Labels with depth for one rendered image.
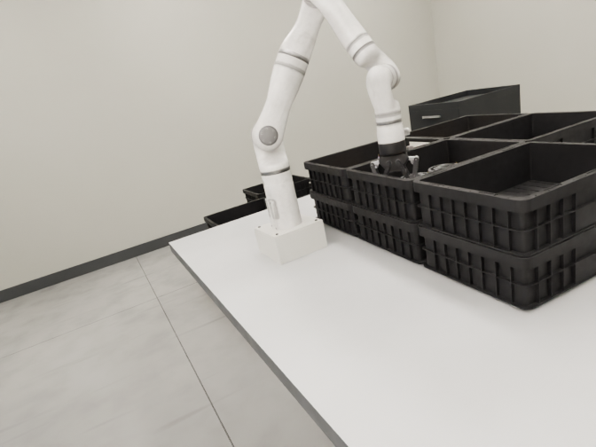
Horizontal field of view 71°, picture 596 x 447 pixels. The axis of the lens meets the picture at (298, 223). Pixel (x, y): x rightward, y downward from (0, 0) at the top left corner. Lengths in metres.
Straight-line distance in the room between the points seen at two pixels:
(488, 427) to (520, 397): 0.08
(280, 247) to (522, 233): 0.67
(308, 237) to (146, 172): 2.98
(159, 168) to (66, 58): 1.13
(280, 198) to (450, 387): 0.74
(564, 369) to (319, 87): 4.22
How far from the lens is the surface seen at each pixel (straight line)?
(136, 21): 4.20
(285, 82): 1.22
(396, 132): 1.18
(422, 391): 0.74
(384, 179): 1.09
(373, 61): 1.22
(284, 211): 1.26
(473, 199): 0.88
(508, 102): 3.28
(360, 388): 0.75
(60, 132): 4.05
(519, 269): 0.86
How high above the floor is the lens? 1.19
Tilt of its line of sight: 18 degrees down
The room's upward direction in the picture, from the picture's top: 12 degrees counter-clockwise
